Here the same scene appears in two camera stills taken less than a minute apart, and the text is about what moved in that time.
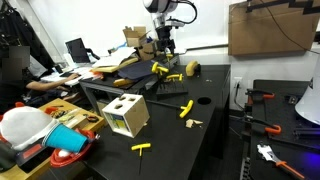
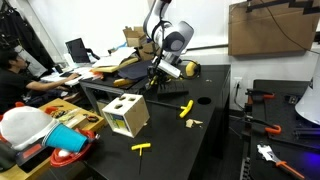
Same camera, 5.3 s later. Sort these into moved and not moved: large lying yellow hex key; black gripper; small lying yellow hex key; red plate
Moved: black gripper
Not moved: large lying yellow hex key; small lying yellow hex key; red plate
